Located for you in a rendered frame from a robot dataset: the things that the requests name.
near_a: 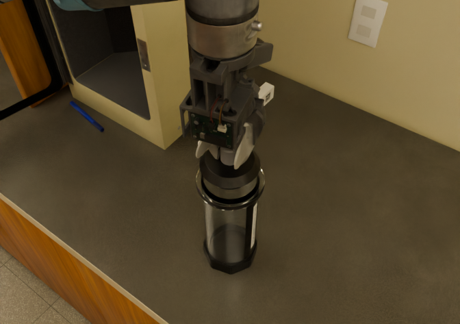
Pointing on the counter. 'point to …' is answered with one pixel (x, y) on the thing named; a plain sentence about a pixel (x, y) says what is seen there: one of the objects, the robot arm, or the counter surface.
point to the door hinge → (53, 36)
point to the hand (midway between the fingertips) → (229, 151)
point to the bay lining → (92, 34)
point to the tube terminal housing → (170, 16)
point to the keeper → (144, 55)
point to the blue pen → (87, 116)
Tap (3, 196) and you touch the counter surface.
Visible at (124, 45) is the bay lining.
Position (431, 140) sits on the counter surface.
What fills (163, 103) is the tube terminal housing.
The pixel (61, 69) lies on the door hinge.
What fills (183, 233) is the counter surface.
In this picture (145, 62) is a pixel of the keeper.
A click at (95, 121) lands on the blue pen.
